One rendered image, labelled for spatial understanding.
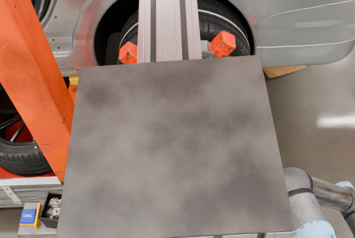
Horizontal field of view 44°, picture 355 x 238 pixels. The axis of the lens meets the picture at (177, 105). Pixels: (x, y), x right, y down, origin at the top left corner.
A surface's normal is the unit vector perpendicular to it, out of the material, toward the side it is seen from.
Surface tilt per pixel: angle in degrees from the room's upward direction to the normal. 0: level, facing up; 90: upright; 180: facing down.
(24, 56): 90
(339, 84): 0
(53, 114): 90
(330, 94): 0
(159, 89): 0
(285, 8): 90
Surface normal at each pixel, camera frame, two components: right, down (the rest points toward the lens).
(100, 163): -0.07, -0.61
